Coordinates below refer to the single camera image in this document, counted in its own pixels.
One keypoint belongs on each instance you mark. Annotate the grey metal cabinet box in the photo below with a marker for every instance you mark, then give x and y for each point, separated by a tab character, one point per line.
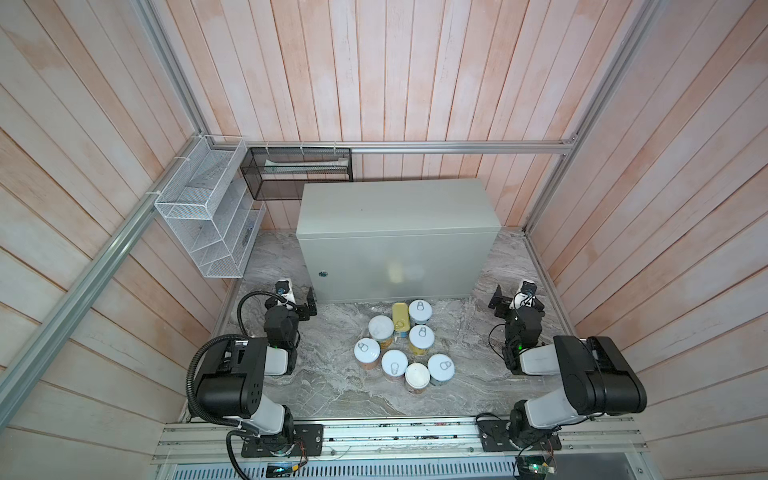
395	240

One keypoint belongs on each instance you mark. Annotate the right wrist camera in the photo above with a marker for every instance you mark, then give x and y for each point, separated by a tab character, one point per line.
525	295

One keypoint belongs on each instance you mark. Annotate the yellow can centre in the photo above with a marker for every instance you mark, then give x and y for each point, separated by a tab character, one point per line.
421	338

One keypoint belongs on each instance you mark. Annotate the orange label can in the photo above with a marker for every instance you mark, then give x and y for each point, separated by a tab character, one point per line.
367	353

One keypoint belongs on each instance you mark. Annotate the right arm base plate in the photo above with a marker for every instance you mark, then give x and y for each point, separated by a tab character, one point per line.
494	437

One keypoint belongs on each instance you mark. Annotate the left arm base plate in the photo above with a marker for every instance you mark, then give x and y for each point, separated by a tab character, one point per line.
297	440

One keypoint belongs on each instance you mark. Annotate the black mesh basket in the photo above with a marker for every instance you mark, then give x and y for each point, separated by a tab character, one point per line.
281	173

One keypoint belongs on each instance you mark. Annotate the aluminium front rail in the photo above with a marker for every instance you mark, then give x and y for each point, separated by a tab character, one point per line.
390	438

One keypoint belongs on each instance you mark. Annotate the yellow label can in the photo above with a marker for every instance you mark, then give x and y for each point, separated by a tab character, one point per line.
381	329

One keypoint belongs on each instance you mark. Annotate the pink label can front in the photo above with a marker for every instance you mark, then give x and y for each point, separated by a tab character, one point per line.
394	364

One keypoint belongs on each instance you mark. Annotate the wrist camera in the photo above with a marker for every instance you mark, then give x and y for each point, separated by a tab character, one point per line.
284	289
525	295

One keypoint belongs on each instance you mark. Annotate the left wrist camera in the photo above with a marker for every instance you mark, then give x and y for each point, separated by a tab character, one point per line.
284	289

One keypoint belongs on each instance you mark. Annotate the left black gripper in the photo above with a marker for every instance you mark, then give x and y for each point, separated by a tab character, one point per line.
306	305

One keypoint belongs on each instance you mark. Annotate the gold flat sardine tin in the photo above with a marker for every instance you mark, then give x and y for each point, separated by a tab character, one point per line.
401	319

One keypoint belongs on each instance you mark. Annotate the blue label can front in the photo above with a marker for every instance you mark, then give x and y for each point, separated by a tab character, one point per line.
441	369

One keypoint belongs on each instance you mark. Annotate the teal label can back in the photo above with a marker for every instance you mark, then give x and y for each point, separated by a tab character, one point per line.
420	312

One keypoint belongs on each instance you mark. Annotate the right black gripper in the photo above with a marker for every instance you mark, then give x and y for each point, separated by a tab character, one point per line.
500	303

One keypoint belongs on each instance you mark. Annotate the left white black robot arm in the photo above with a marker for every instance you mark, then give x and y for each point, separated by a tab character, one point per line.
225	379

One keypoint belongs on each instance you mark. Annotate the white wire mesh shelf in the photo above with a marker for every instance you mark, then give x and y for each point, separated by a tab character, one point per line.
208	206

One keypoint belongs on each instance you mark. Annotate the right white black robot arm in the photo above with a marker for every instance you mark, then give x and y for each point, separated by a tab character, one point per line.
596	379

